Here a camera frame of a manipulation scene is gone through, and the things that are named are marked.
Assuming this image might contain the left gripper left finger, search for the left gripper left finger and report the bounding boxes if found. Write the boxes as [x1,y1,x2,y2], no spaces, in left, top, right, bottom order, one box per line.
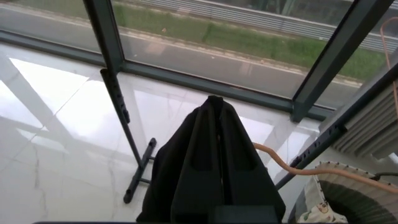
[170,105,223,223]

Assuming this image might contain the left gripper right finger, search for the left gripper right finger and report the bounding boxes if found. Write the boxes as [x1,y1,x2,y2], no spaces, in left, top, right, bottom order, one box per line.
[221,103,286,223]

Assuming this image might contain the black garment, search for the black garment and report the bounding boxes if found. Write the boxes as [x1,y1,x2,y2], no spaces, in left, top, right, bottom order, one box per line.
[136,95,225,223]

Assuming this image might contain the pink clothes hanger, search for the pink clothes hanger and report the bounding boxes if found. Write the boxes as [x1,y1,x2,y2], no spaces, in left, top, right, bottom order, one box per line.
[252,142,398,195]

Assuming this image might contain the black clothes rack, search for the black clothes rack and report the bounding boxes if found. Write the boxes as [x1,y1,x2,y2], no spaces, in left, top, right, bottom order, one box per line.
[99,63,398,205]

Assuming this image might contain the white laundry basket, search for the white laundry basket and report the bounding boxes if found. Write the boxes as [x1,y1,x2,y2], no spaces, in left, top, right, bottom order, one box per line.
[292,161,398,224]

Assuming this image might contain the cream printed garment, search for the cream printed garment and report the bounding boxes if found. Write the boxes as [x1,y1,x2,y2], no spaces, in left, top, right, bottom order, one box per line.
[296,176,340,224]

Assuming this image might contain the window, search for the window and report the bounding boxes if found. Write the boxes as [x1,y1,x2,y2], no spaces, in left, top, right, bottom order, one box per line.
[0,0,398,123]

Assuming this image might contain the beige curtain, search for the beige curtain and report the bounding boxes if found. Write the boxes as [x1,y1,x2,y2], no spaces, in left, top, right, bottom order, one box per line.
[330,83,398,161]

